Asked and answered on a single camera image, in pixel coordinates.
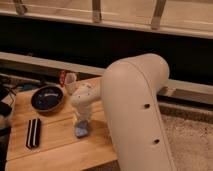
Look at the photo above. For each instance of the wooden chair leg middle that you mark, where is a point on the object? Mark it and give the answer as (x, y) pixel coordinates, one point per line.
(96, 11)

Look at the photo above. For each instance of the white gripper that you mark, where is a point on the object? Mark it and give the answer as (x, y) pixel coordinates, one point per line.
(82, 114)

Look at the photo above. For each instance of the wooden chair leg left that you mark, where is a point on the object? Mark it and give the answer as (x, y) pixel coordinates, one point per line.
(19, 7)

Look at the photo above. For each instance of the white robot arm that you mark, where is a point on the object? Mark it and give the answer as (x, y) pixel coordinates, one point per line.
(128, 92)

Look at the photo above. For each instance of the black white striped block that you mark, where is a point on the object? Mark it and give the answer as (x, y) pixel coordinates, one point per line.
(33, 133)

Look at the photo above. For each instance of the wooden chair leg right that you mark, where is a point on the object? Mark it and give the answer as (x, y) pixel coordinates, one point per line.
(158, 12)

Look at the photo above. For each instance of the wooden chair leg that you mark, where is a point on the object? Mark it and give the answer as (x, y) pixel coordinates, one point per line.
(19, 7)
(96, 11)
(158, 12)

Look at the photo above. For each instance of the red small object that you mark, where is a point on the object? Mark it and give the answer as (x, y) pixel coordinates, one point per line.
(62, 78)

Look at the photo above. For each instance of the dark round bowl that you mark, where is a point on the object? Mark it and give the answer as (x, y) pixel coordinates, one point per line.
(47, 98)

